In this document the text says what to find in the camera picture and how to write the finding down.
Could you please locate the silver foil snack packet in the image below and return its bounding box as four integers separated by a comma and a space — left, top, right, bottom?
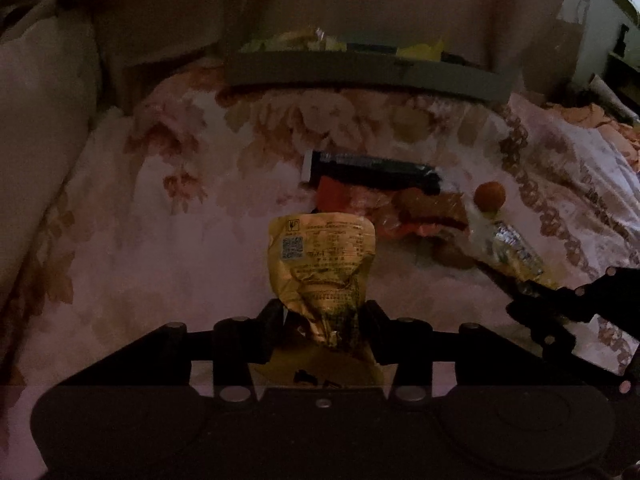
469, 214, 547, 282

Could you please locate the small orange fruit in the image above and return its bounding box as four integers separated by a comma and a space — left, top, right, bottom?
473, 181, 506, 214

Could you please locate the yellow crinkled snack packet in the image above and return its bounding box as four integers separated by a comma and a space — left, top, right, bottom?
267, 212, 376, 349

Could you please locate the red orange snack packet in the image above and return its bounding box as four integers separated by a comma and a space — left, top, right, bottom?
316, 177, 469, 240

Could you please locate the long dark blue snack bar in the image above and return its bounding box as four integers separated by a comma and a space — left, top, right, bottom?
300, 151, 442, 195

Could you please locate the floral bed quilt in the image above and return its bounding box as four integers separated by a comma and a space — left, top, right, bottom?
1, 68, 639, 479

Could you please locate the orange cloth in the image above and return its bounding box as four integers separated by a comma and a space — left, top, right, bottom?
548, 104, 639, 174

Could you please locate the grey snack tray box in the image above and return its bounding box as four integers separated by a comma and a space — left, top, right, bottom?
224, 28, 518, 103

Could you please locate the pink duvet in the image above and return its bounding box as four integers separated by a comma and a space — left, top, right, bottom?
1, 16, 100, 301

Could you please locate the pink curtain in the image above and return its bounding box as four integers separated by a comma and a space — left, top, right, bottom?
0, 0, 576, 111

